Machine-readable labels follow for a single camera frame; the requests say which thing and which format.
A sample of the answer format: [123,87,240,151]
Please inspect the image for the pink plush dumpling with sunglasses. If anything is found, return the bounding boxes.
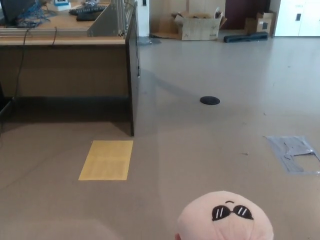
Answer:
[176,190,276,240]

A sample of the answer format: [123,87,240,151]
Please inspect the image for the yellow rectangular floor sheet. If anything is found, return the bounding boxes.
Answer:
[78,140,134,181]

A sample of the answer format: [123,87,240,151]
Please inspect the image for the grey torn floor tape patch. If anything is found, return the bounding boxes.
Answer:
[262,135,320,175]

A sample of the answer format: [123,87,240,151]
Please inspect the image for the black round floor cover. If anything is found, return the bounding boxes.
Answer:
[199,95,221,106]

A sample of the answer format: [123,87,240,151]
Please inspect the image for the wooden desk with dark sides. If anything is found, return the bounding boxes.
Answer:
[0,0,141,137]

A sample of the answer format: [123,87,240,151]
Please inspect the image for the large open cardboard box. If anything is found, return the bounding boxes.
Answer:
[171,6,228,41]

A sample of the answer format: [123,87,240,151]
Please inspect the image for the long black foam block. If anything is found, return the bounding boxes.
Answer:
[223,31,269,44]

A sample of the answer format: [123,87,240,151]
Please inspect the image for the plain brown cardboard box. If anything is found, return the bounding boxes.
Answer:
[244,17,258,35]

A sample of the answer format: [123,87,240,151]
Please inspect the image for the small cardboard box with label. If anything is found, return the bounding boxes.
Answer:
[255,10,277,38]

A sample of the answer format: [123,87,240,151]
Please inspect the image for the dark red door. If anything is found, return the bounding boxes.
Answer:
[224,0,271,30]

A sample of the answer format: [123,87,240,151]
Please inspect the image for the black keyboard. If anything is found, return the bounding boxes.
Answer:
[76,11,103,22]
[68,5,107,16]

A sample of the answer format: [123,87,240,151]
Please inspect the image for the white cabinet doors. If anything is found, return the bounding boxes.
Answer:
[274,0,320,37]

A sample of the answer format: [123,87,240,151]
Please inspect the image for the white and blue box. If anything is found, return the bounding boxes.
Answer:
[53,0,72,11]

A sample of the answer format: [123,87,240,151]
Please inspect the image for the black monitor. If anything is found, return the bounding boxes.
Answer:
[0,0,37,26]

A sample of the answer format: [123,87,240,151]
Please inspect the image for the thin black cable with plug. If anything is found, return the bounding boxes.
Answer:
[124,1,141,78]

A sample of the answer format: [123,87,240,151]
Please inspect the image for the long black hanging cable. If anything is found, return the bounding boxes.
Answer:
[0,27,31,137]

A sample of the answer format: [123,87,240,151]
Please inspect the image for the blue cable bundle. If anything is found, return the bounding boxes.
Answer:
[16,0,58,27]

